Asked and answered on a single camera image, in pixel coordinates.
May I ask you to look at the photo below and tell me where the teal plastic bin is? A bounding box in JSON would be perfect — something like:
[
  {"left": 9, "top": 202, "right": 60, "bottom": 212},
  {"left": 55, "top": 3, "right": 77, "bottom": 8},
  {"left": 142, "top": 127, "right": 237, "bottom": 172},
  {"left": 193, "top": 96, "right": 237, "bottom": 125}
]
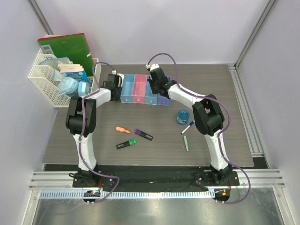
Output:
[{"left": 145, "top": 80, "right": 158, "bottom": 105}]

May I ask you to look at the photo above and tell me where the light blue plastic bin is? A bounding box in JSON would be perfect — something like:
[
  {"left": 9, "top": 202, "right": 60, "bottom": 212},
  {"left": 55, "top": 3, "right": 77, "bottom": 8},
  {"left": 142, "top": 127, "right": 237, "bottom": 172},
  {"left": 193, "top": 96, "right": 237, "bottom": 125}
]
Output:
[{"left": 120, "top": 75, "right": 135, "bottom": 104}]

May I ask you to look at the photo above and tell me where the pink plastic bin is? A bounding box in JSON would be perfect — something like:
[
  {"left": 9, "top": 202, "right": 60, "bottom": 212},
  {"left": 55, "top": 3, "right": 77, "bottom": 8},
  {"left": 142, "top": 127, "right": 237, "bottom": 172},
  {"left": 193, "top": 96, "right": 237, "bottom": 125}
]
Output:
[{"left": 132, "top": 75, "right": 147, "bottom": 104}]

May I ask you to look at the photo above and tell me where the blue round jar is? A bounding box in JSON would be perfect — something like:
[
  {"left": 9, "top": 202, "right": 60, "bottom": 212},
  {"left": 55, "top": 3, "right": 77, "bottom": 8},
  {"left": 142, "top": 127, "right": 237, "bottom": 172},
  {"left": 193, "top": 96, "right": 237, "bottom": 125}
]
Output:
[{"left": 177, "top": 110, "right": 190, "bottom": 125}]

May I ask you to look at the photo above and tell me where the orange highlighter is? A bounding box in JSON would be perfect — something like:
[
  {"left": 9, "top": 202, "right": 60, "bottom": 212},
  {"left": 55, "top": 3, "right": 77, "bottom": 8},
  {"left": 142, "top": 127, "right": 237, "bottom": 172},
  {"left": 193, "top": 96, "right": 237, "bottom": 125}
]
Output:
[{"left": 116, "top": 126, "right": 131, "bottom": 134}]

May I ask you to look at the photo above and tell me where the blue cap whiteboard marker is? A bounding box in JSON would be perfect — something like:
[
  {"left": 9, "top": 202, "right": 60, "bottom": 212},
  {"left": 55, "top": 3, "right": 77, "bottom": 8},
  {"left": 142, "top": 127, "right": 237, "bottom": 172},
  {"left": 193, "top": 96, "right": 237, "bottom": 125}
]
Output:
[{"left": 181, "top": 120, "right": 195, "bottom": 134}]

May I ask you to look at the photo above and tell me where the light green pen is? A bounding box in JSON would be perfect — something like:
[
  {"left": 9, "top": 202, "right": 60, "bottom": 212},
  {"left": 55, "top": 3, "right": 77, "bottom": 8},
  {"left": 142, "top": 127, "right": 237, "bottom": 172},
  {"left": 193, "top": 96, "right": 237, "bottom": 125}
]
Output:
[{"left": 183, "top": 136, "right": 189, "bottom": 152}]

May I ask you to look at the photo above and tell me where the purple plastic bin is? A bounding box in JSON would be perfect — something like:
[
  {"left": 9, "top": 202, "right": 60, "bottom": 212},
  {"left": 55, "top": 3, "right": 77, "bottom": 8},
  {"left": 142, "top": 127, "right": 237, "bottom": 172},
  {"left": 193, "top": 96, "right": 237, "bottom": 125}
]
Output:
[{"left": 157, "top": 94, "right": 170, "bottom": 106}]

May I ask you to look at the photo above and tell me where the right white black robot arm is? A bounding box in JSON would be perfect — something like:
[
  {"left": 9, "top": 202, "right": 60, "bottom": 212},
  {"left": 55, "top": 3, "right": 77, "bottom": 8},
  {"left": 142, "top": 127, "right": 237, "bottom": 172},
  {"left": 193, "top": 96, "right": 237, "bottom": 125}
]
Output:
[{"left": 146, "top": 64, "right": 233, "bottom": 185}]

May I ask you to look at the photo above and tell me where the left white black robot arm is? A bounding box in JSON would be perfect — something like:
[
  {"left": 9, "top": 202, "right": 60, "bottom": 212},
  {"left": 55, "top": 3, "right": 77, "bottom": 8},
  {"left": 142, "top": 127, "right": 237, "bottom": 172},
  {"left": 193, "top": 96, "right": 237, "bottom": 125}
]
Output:
[{"left": 65, "top": 73, "right": 124, "bottom": 188}]

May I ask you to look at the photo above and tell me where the wooden sticks box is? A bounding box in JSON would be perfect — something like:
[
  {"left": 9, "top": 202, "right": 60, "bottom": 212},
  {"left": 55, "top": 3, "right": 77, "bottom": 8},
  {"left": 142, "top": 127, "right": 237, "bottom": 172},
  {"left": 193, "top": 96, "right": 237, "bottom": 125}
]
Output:
[{"left": 57, "top": 64, "right": 88, "bottom": 81}]

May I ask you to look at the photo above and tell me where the blue face mask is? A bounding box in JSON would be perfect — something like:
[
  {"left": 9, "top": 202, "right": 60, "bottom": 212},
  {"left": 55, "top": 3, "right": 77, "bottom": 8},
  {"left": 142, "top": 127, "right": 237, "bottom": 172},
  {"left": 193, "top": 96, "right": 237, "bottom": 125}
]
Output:
[{"left": 58, "top": 77, "right": 79, "bottom": 95}]

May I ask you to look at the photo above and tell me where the green folder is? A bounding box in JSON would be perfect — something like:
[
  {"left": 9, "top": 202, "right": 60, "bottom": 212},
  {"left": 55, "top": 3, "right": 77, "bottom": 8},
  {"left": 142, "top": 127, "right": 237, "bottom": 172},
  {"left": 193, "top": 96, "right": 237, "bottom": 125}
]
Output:
[{"left": 37, "top": 33, "right": 94, "bottom": 76}]

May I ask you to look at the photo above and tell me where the purple highlighter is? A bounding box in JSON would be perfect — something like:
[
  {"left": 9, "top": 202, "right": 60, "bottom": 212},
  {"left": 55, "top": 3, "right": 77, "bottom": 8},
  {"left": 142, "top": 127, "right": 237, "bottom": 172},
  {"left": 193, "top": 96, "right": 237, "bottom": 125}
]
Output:
[{"left": 135, "top": 129, "right": 153, "bottom": 141}]

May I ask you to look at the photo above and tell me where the clear blue zip pouch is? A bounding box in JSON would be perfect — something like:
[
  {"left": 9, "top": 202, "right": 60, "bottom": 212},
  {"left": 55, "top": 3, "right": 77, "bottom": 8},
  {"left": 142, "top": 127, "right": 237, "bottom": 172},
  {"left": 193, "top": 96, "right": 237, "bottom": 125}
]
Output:
[{"left": 39, "top": 57, "right": 72, "bottom": 81}]

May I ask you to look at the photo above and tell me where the green highlighter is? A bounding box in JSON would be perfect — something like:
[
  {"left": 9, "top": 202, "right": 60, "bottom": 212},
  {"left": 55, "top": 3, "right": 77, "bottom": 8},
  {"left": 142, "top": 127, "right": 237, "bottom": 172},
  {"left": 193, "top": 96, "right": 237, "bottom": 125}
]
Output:
[{"left": 116, "top": 139, "right": 136, "bottom": 149}]

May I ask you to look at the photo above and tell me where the white perforated file rack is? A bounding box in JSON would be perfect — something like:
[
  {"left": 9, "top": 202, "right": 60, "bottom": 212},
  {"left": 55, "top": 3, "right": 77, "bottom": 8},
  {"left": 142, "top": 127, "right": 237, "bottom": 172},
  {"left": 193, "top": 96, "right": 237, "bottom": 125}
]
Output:
[{"left": 28, "top": 49, "right": 101, "bottom": 108}]

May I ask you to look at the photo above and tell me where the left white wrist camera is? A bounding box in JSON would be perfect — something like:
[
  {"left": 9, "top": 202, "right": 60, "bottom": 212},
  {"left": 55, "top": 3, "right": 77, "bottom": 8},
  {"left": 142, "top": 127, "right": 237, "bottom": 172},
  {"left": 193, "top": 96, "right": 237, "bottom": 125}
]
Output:
[{"left": 116, "top": 73, "right": 125, "bottom": 87}]

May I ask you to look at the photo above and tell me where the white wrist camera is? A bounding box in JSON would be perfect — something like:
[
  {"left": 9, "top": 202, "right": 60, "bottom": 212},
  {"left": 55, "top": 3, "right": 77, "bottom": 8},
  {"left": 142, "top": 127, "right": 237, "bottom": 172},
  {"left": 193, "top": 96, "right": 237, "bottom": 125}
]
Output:
[
  {"left": 145, "top": 64, "right": 160, "bottom": 71},
  {"left": 116, "top": 73, "right": 125, "bottom": 87}
]

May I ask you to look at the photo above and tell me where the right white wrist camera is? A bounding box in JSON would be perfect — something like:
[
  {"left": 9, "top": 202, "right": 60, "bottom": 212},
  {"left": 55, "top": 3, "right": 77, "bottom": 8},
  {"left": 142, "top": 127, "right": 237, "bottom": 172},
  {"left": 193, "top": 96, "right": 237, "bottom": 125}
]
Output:
[{"left": 145, "top": 64, "right": 160, "bottom": 71}]

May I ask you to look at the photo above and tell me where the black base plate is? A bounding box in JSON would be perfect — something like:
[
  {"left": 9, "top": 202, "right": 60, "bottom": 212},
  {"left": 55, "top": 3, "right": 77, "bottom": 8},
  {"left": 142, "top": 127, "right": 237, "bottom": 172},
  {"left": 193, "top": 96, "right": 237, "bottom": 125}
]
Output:
[{"left": 45, "top": 164, "right": 240, "bottom": 193}]

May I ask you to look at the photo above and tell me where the slotted cable duct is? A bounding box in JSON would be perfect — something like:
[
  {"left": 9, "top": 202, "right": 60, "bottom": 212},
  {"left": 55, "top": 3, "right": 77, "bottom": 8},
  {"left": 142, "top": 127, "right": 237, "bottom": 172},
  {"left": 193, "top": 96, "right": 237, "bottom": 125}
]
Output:
[{"left": 39, "top": 189, "right": 215, "bottom": 200}]

